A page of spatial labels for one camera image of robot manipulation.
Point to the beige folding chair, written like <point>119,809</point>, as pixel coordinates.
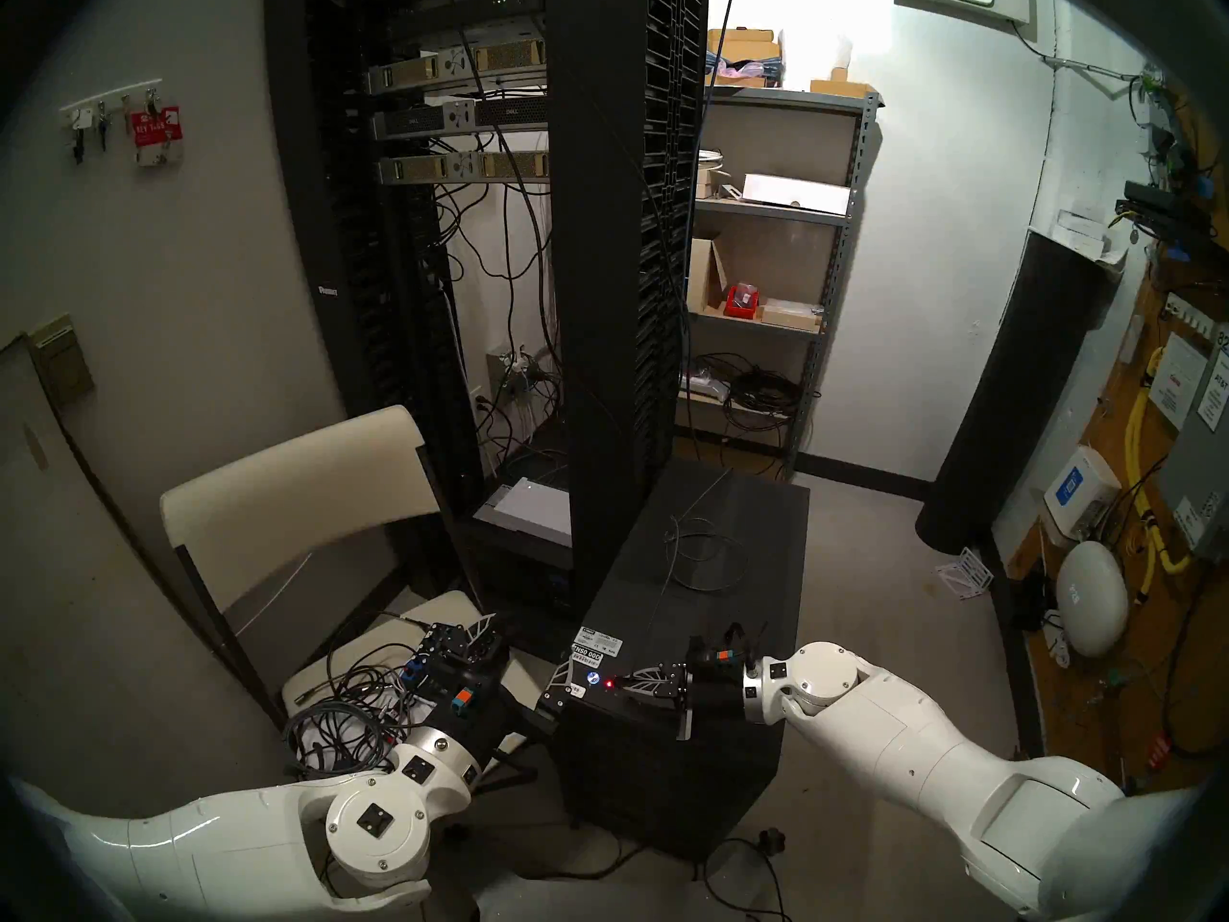
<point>288,497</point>

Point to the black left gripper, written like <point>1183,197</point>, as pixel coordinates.
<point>470,690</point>

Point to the black blue audio mixer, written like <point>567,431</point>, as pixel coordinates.
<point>415,675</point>

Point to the white patch panel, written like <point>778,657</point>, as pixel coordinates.
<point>1191,315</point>

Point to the white printed paper label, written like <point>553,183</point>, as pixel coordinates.
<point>1179,380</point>

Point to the small low cardboard box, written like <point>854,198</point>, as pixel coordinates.
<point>843,88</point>

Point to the black UPS with white lid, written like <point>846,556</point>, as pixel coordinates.
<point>538,507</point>

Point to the flat white box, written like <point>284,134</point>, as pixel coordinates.
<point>797,194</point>

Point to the white box with blue label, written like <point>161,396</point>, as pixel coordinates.
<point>1080,493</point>

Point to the white key hook rail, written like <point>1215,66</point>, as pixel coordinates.
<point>106,104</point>

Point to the brown cardboard box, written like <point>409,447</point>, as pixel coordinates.
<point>744,46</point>

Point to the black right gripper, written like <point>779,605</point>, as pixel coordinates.
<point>715,699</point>

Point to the gold mesh rack server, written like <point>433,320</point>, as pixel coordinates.
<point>509,166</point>
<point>499,60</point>

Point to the grey utility box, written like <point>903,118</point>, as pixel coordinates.
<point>1205,478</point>

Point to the small white boxes stack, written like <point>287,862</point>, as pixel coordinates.
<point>1090,233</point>

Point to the grey metal shelf unit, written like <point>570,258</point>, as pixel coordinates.
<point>840,257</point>

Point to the white oval router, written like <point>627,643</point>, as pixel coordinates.
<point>1092,598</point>

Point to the flat tan box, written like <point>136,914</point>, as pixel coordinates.
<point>789,315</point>

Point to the black workstation tower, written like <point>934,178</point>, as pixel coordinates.
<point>691,786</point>

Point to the pink plastic bag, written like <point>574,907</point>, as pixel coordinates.
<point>744,73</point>

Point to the black network device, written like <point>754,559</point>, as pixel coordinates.
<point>1167,209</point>

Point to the red white key tag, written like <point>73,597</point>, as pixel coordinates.
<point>156,137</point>

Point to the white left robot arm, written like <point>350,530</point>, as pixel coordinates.
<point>240,853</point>

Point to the beige wall control plate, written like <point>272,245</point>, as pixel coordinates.
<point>60,361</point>

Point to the black server rack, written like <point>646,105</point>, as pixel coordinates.
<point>614,257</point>

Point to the dark mesh Dell server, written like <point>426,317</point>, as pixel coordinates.
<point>509,113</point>

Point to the white power strip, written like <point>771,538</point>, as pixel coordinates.
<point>1058,642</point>

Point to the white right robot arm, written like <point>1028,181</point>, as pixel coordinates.
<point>912,738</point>

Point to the small red parts bin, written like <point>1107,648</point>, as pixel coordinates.
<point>742,303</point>

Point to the grey wall conduit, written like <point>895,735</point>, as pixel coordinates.
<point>1075,62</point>

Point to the large pale cardboard sheet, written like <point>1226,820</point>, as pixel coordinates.
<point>77,594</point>

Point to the open cardboard box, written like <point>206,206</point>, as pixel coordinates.
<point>706,281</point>

